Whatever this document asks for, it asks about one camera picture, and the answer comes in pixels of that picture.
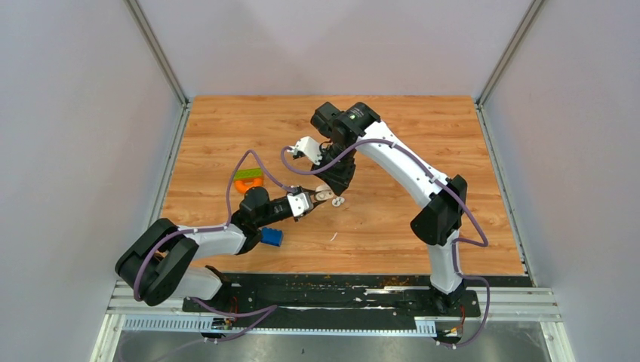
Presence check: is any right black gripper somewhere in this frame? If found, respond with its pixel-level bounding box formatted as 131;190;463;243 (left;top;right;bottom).
311;143;356;195

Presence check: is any white earbud charging case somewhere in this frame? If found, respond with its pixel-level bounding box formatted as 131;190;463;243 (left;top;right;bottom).
314;185;334;201

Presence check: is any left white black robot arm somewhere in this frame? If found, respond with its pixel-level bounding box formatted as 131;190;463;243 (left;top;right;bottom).
115;186;334;311

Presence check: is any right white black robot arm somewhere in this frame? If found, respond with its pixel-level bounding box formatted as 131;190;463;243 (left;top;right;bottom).
310;102;467;315

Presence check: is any white eartips cluster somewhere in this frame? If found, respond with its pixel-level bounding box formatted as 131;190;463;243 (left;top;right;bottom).
332;197;345;207

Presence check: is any blue toy brick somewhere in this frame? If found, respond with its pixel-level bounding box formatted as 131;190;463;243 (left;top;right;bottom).
260;227;284;247

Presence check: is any green toy block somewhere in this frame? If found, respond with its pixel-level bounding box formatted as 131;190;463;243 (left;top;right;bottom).
233;167;263;181

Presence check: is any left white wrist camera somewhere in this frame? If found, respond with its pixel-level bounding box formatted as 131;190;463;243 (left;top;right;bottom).
287;186;315;221

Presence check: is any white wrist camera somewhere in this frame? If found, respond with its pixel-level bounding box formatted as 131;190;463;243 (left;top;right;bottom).
288;137;322;165
287;186;315;221

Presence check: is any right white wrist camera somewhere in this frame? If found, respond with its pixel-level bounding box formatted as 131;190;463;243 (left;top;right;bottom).
288;137;322;165

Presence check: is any orange toy ring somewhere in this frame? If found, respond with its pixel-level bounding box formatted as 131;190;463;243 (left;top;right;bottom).
234;177;264;195

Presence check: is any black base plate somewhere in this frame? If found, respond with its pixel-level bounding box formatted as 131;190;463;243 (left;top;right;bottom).
207;273;531;330

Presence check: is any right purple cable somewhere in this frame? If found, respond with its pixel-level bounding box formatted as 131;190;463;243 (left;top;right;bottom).
279;138;492;349

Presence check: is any aluminium rail frame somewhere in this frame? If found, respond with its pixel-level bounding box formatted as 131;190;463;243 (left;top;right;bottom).
90;282;574;361

